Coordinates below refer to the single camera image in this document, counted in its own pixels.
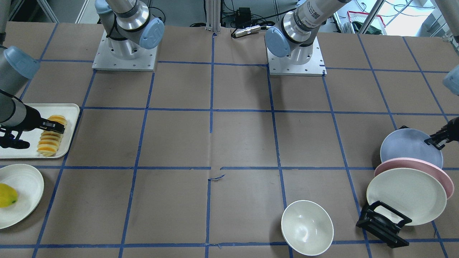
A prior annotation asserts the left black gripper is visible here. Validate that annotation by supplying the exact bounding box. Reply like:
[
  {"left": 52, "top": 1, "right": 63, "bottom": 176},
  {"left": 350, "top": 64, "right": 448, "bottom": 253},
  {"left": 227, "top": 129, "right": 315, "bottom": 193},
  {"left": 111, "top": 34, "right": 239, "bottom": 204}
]
[{"left": 424, "top": 117, "right": 459, "bottom": 150}]

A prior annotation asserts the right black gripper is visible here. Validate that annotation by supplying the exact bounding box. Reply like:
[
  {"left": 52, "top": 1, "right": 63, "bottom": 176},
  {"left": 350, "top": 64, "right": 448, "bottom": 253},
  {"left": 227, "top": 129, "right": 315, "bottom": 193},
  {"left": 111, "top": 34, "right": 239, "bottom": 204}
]
[{"left": 0, "top": 104, "right": 65, "bottom": 149}]

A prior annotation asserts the blue plate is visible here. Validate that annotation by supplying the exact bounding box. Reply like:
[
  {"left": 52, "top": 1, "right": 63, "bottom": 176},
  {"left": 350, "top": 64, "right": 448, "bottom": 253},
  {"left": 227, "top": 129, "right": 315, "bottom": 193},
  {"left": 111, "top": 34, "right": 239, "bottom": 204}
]
[{"left": 380, "top": 128, "right": 444, "bottom": 168}]

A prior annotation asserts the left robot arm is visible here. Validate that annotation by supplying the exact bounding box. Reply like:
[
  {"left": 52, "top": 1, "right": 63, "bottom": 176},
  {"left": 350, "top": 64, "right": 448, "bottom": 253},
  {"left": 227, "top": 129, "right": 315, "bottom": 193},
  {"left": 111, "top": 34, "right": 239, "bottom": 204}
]
[{"left": 265, "top": 0, "right": 459, "bottom": 150}]

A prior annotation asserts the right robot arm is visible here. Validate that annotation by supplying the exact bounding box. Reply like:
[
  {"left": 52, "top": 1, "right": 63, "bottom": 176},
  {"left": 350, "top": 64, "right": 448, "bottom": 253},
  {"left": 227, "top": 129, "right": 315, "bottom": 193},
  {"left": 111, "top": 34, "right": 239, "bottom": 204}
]
[{"left": 0, "top": 0, "right": 164, "bottom": 149}]

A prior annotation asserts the pink plate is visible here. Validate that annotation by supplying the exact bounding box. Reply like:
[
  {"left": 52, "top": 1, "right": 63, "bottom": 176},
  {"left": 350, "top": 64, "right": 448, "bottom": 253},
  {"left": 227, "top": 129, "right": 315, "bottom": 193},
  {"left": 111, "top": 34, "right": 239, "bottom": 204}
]
[{"left": 374, "top": 157, "right": 455, "bottom": 199}]

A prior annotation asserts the cream plate with lemon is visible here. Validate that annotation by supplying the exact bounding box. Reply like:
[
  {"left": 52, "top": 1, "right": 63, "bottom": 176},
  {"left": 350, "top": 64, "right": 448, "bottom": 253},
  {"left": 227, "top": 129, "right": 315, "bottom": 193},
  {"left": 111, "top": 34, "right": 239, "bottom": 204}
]
[{"left": 0, "top": 164, "right": 44, "bottom": 229}]

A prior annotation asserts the cream plate in rack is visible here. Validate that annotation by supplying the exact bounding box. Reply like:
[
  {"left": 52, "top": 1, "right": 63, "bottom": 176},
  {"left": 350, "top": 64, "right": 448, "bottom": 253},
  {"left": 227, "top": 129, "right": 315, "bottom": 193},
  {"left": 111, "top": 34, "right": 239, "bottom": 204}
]
[{"left": 366, "top": 168, "right": 446, "bottom": 226}]

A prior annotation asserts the white rectangular tray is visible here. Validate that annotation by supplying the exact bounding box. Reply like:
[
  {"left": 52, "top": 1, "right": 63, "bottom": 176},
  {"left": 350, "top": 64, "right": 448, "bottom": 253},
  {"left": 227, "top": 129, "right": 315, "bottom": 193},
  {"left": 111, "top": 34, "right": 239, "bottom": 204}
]
[{"left": 0, "top": 104, "right": 80, "bottom": 159}]

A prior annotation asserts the yellow lemon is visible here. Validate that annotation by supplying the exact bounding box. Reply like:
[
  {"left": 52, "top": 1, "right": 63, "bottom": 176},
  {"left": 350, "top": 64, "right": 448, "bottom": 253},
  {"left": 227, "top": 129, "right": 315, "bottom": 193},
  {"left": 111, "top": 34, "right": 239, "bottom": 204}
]
[{"left": 0, "top": 183, "right": 18, "bottom": 208}]

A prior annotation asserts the white bowl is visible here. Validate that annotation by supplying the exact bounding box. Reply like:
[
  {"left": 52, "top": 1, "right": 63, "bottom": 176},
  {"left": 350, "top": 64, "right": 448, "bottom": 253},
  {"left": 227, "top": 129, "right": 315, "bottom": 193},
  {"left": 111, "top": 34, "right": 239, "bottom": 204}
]
[{"left": 280, "top": 200, "right": 335, "bottom": 256}]

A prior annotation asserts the silver metal connector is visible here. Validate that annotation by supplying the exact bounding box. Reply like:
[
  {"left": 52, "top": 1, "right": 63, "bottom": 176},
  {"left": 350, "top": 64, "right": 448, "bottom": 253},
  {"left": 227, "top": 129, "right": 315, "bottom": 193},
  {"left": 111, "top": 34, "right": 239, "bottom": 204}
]
[{"left": 231, "top": 25, "right": 262, "bottom": 39}]

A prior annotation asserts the aluminium frame post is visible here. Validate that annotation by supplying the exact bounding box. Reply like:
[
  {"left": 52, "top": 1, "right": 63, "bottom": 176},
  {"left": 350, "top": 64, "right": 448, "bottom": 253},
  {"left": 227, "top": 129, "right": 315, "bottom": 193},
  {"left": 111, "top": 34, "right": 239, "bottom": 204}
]
[{"left": 204, "top": 0, "right": 222, "bottom": 34}]

